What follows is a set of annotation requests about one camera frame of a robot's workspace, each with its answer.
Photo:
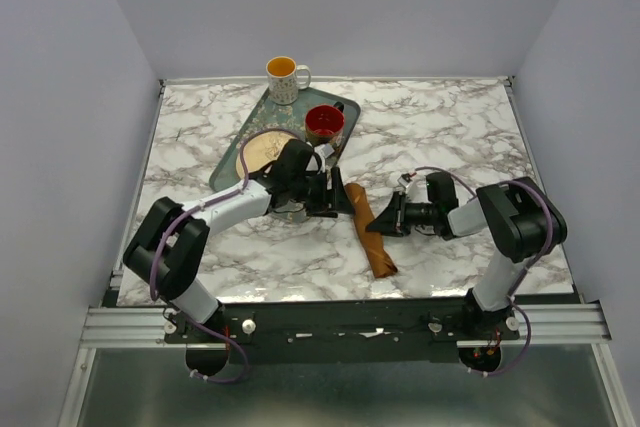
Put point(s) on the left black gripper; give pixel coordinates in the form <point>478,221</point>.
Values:
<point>340,200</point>

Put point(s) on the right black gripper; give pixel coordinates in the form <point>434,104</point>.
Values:
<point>392,221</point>

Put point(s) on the brown cloth napkin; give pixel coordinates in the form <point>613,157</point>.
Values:
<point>380,262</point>

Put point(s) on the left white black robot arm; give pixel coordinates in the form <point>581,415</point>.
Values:
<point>167,248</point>

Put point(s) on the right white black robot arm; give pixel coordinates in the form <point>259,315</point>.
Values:
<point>523,223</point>

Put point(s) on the white mug yellow inside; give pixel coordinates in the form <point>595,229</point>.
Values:
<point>285,79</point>

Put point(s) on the red black mug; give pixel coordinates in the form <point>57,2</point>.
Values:
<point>324,124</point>

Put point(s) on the peach floral plate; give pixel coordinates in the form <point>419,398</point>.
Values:
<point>262,149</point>

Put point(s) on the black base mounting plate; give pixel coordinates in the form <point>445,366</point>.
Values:
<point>392,330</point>

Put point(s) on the green floral tray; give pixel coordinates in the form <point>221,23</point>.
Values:
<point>270,122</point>

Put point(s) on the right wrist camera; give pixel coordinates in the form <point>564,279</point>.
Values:
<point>406,183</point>

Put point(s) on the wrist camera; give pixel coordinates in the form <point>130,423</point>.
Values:
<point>406,183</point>
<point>321,154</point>

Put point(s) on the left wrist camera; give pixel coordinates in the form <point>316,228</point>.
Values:
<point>321,154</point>

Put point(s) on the aluminium frame rail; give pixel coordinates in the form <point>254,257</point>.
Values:
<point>149,327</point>

